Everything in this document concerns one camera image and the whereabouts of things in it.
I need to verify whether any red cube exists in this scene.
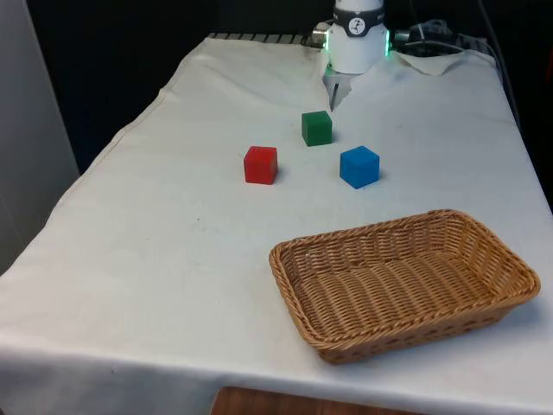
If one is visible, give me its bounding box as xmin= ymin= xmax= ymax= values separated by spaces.
xmin=243 ymin=145 xmax=278 ymax=186

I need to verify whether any green cube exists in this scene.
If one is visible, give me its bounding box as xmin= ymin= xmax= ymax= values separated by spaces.
xmin=301 ymin=110 xmax=334 ymax=147

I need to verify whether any blue cube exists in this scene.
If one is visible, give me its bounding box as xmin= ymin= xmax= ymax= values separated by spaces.
xmin=339 ymin=145 xmax=381 ymax=190

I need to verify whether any wicker basket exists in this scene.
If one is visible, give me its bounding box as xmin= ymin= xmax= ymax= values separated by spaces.
xmin=268 ymin=208 xmax=542 ymax=366

